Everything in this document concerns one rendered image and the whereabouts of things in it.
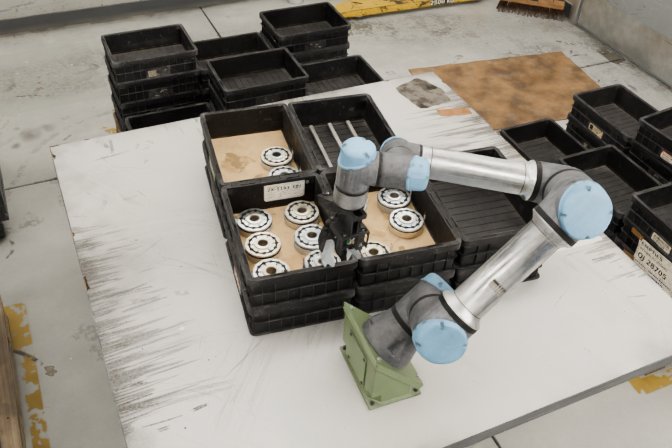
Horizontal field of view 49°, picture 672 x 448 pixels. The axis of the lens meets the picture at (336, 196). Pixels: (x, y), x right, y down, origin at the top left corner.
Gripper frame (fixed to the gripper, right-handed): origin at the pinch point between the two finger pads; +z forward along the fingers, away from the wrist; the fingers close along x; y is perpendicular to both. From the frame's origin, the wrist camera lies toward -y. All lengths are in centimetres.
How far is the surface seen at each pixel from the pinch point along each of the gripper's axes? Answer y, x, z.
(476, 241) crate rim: 0.4, 45.1, 10.0
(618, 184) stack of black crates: -45, 169, 61
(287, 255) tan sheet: -24.5, 0.2, 23.1
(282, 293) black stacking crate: -9.9, -8.0, 20.5
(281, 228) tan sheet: -35.6, 3.3, 23.5
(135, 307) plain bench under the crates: -34, -41, 39
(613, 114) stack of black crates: -89, 207, 61
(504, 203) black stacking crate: -18, 72, 19
